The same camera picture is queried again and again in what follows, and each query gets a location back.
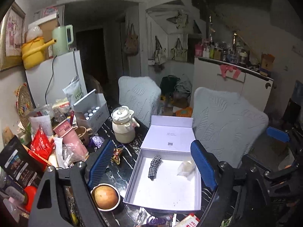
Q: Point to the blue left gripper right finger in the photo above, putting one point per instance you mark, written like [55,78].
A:
[206,164]

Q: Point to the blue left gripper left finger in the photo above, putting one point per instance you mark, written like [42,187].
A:
[97,163]

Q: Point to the clear plastic pouch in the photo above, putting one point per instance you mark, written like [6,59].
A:
[187,169]

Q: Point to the gold wrapped candy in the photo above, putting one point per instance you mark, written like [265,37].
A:
[116,155]

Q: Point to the pink paper cup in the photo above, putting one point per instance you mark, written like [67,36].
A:
[65,131]

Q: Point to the brown round fruit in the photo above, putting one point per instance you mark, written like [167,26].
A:
[106,197]

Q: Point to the steel bowl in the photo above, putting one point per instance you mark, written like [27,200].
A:
[105,184]

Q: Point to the brown ceramic mug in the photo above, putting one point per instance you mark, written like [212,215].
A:
[84,134]

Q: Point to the lavender open gift box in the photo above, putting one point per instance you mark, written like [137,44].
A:
[170,138]

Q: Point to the near light blue chair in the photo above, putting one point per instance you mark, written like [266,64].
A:
[226,124]

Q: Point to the light blue chair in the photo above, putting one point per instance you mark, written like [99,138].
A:
[140,94]
[226,124]

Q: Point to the cream ceramic teapot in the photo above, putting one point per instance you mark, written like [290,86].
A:
[124,124]

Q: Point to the black white checkered scrunchie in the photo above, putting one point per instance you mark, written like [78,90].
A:
[155,163]

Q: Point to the white carton with bottles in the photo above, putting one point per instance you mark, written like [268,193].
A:
[91,111]

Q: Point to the red chili snack bag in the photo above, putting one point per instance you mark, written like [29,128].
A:
[42,145]

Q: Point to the green white pouch bag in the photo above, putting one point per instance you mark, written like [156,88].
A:
[73,91]

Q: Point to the far light blue chair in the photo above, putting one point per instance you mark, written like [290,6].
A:
[140,94]

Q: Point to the white counter cabinet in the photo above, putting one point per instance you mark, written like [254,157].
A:
[253,86]

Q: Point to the woven rattan fan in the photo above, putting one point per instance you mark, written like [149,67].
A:
[23,104]

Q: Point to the pink cloth on counter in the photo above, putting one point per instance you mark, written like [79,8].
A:
[228,68]

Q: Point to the white refrigerator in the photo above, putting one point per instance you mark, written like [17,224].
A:
[47,80]

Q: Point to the canvas tote bag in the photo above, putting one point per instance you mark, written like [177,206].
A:
[178,53]

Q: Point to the cardboard box on counter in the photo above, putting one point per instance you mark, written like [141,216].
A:
[266,66]

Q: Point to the brown hanging bag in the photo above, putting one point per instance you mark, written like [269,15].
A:
[131,44]

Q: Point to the yellow enamel pot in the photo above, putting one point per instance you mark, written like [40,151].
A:
[33,52]

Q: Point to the green electric kettle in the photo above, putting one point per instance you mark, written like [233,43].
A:
[63,35]

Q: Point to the framed floral picture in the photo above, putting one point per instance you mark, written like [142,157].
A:
[12,37]

